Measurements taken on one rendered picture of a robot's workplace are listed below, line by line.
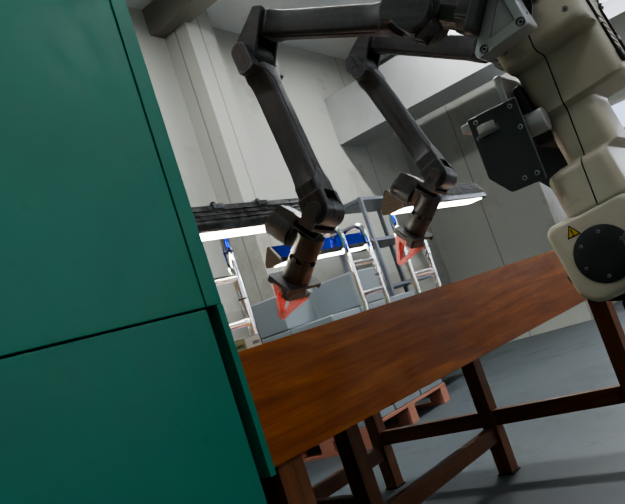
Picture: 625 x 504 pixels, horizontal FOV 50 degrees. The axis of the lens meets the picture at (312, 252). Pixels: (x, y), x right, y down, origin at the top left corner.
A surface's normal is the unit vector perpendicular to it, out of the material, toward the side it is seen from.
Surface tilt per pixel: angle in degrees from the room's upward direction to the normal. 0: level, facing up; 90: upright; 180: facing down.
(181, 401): 90
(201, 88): 90
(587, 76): 90
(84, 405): 90
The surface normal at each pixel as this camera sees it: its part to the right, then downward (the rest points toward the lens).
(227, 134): 0.75, -0.33
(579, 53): -0.59, 0.10
